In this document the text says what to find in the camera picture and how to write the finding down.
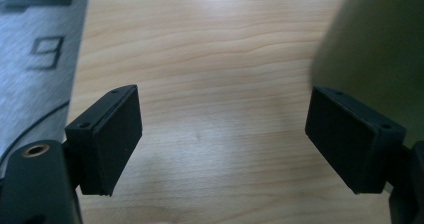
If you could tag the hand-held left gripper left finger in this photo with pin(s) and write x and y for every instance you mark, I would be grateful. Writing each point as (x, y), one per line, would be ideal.
(106, 140)

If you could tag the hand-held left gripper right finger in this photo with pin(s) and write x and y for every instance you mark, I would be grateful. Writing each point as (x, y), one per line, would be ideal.
(346, 140)

